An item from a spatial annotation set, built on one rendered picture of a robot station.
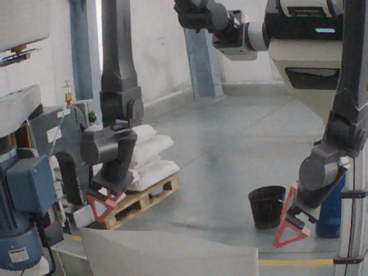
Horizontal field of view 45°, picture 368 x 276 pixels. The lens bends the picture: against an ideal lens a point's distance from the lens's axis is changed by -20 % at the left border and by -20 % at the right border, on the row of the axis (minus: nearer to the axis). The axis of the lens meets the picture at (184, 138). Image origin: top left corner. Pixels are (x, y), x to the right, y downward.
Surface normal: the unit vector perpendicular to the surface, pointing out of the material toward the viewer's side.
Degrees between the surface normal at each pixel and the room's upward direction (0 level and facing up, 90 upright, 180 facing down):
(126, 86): 96
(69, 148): 90
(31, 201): 90
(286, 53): 40
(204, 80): 90
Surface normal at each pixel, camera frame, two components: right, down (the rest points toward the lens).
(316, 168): -0.67, 0.05
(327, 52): -0.45, -0.58
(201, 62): -0.50, 0.26
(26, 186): -0.11, 0.23
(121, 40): 0.77, 0.14
